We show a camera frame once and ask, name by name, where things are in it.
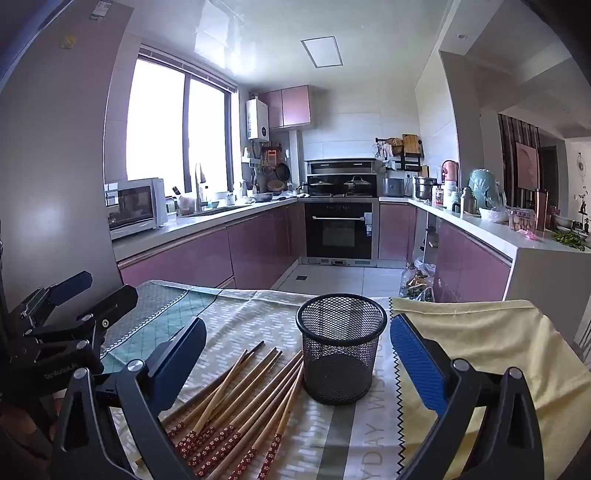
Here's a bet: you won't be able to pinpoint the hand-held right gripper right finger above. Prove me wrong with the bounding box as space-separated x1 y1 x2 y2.
390 314 546 480

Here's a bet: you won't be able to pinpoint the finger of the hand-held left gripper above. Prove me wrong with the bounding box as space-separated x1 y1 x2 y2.
23 285 139 357
9 271 93 324

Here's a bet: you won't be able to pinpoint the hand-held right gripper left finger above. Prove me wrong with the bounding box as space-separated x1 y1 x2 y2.
51 318 207 480

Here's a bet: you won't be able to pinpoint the black mesh utensil holder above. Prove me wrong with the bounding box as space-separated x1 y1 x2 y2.
296 292 387 406

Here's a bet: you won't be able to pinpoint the bunch of wooden chopsticks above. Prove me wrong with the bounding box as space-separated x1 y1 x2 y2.
134 340 305 480

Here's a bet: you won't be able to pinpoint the person's left hand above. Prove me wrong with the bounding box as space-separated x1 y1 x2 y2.
0 392 65 460

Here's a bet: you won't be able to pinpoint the yellow cloth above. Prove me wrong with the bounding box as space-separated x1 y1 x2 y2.
392 299 580 480

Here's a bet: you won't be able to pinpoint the plastic bags on floor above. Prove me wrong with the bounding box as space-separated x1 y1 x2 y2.
399 258 437 303

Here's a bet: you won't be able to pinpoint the green beige patterned tablecloth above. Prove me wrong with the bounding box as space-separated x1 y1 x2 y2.
99 281 402 480

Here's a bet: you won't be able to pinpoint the white microwave oven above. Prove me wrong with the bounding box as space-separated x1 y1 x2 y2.
105 178 168 241

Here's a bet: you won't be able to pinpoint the pink base cabinet run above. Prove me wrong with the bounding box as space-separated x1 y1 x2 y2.
117 203 305 291

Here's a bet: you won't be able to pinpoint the pink peninsula cabinet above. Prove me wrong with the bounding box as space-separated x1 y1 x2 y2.
434 219 513 303

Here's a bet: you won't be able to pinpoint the grey refrigerator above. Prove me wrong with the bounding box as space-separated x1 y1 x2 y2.
0 0 136 296

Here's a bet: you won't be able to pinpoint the pink corner base cabinet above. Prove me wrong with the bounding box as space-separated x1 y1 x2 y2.
379 203 419 261

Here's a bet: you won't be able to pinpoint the steel kitchen faucet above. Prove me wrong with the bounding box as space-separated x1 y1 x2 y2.
194 162 207 214

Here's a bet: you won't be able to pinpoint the black built-in oven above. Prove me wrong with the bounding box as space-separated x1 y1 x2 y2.
305 202 374 260

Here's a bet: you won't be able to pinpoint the stainless steel pot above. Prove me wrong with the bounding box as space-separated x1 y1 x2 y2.
413 176 438 200

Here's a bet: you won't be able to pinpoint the clear plastic food container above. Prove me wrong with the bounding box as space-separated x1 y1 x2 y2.
508 208 536 232

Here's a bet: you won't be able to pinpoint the black cooktop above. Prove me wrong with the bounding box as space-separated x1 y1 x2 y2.
305 175 377 199

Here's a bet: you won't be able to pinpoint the kitchen window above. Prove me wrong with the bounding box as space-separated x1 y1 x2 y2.
126 44 238 195

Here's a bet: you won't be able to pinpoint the teal kitchen appliance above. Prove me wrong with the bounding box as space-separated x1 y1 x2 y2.
468 168 506 208

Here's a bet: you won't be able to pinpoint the pink kettle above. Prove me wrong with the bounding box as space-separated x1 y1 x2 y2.
441 160 460 195

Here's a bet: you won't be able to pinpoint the green leafy vegetables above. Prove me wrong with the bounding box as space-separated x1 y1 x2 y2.
551 231 587 250

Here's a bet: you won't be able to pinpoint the copper tumbler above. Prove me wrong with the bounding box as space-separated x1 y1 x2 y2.
534 188 549 232

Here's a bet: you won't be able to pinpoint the steel range hood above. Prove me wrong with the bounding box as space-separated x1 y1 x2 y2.
305 158 377 177

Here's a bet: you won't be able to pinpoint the white gas water heater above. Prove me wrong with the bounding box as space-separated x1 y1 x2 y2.
246 98 271 141

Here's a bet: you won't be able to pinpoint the square ceiling light panel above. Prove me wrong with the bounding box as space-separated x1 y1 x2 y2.
300 36 343 69

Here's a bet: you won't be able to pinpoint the black wall rack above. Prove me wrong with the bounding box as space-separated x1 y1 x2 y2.
375 134 424 171

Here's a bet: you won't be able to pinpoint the framed wall picture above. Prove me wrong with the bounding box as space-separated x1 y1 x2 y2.
515 142 541 189

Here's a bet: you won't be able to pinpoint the striped wall panel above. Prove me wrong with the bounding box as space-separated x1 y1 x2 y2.
498 113 541 208

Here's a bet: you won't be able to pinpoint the pink wall cabinet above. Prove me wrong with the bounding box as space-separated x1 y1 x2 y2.
259 84 312 130

